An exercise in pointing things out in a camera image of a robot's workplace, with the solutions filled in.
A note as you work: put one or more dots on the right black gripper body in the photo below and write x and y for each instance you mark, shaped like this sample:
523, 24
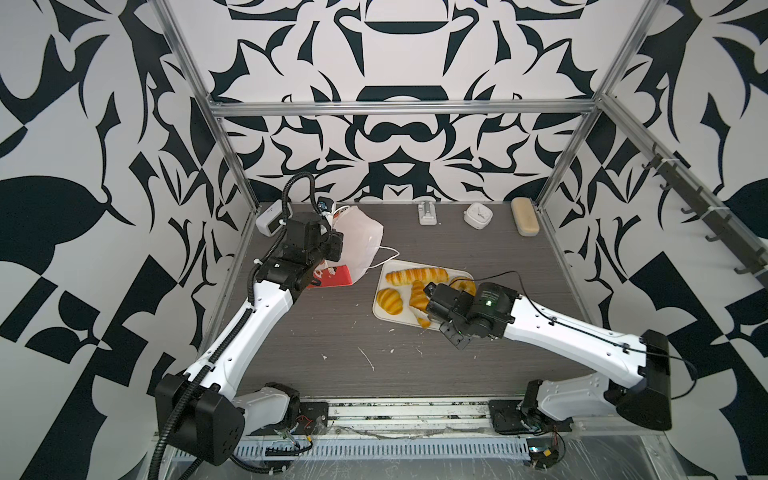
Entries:
456, 333

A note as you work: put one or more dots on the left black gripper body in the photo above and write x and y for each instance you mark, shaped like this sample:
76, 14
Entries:
327, 248

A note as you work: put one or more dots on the red white paper bag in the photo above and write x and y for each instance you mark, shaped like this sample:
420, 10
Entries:
362, 248

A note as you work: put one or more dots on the long ridged fake loaf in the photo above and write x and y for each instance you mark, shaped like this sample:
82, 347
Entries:
424, 275

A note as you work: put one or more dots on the round yellow fake bun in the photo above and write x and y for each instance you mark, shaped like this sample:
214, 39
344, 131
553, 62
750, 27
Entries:
390, 301

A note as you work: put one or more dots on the yellow fake bagel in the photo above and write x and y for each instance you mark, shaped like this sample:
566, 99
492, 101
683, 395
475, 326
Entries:
464, 285

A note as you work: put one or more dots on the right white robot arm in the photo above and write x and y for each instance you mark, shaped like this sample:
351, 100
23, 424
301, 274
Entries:
630, 374

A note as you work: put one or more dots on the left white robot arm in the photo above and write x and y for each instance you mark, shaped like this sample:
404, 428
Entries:
199, 410

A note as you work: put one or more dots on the white digital clock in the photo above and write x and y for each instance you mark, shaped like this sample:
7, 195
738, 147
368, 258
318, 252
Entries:
271, 221

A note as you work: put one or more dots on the white plastic tray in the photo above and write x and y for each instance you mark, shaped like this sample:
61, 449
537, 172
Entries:
408, 316

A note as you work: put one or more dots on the small white alarm clock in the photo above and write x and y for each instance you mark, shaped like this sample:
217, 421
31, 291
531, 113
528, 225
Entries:
478, 216

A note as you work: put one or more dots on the beige glasses case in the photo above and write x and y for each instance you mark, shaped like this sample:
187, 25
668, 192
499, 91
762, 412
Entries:
524, 216

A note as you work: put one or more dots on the small circuit board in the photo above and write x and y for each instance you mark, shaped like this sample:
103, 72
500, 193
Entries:
545, 452

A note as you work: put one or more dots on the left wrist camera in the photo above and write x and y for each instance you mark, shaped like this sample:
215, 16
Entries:
325, 204

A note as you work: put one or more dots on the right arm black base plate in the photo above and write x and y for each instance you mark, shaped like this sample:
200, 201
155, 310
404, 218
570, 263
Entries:
518, 417

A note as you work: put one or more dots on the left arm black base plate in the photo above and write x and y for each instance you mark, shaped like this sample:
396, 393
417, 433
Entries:
303, 417

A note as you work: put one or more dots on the grey wall hook rail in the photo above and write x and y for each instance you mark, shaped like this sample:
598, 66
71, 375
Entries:
702, 204

